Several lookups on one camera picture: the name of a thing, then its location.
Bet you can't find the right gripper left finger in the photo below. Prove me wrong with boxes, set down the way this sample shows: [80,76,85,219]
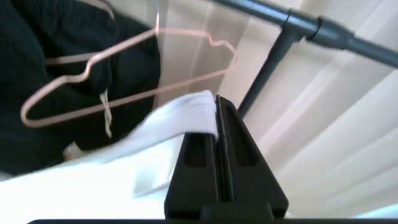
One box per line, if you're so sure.
[164,132,220,218]

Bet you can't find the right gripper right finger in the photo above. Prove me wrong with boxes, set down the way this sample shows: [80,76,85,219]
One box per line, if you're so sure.
[215,95,289,218]

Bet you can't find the white garment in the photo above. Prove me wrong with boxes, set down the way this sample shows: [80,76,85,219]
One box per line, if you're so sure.
[0,90,220,220]

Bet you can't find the pink clothes hanger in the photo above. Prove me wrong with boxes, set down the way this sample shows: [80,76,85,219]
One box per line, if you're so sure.
[45,0,115,67]
[20,0,239,128]

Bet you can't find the black shorts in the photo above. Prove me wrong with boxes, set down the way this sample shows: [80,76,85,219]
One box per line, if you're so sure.
[0,0,162,175]

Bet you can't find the black clothes rack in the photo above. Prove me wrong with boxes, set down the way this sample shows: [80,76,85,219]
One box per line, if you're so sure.
[211,0,398,118]

